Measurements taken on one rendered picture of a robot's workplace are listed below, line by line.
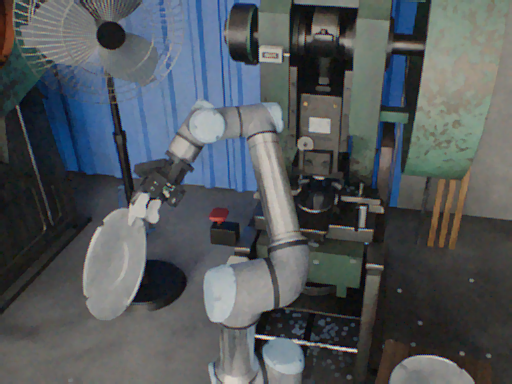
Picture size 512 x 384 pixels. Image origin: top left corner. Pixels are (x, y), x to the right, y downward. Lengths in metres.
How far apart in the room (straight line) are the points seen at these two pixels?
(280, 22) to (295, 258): 0.80
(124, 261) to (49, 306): 1.48
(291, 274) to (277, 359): 0.40
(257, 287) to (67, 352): 1.58
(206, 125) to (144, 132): 2.28
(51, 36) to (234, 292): 1.27
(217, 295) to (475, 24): 0.87
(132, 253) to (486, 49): 1.00
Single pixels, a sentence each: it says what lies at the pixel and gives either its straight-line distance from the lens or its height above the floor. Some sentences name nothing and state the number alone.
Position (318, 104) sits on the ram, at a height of 1.14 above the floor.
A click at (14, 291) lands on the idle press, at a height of 0.03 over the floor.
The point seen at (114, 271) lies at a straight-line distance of 1.42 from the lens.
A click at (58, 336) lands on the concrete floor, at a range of 2.68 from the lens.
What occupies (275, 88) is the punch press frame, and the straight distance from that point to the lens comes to 1.75.
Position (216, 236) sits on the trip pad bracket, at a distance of 1.93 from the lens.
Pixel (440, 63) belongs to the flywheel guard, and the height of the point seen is 1.40.
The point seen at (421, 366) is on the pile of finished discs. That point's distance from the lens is 1.92.
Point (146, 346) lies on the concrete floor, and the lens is 2.51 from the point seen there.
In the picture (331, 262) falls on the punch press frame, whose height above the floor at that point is 0.61.
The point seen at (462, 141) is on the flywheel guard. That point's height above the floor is 1.19.
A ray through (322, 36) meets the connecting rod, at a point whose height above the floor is 1.36.
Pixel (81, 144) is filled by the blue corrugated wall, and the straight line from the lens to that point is 3.75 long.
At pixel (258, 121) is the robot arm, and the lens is 1.25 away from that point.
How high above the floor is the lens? 1.81
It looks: 34 degrees down
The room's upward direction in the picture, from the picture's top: 1 degrees clockwise
